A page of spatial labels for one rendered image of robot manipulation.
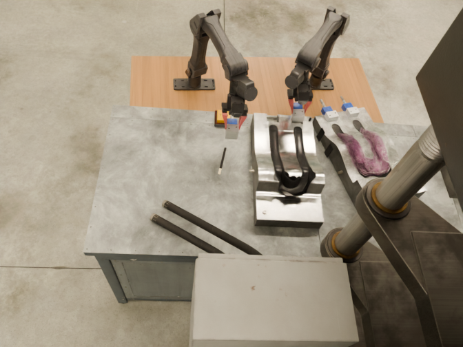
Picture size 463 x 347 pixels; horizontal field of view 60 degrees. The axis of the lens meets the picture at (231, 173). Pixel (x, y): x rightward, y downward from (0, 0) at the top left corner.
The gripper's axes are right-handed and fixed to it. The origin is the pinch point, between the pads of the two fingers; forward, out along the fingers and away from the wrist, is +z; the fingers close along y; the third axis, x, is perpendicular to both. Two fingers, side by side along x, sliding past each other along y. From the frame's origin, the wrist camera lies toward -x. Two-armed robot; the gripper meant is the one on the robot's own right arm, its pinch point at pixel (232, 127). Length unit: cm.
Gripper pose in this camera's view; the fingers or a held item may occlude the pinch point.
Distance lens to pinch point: 161.8
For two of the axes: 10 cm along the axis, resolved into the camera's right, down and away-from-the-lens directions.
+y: 9.9, 0.5, 1.1
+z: -1.0, 8.6, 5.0
